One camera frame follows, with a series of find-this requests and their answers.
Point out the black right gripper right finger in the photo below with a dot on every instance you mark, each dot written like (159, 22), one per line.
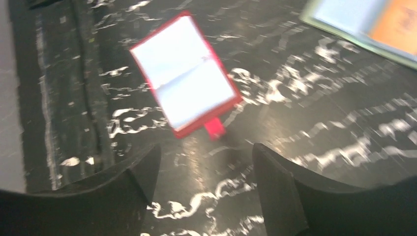
(296, 201)

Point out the green open card wallet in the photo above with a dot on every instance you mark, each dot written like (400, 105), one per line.
(385, 27)

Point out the red card holder wallet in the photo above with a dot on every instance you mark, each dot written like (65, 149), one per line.
(185, 75)

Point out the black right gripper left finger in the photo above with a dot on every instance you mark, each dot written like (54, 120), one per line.
(112, 202)

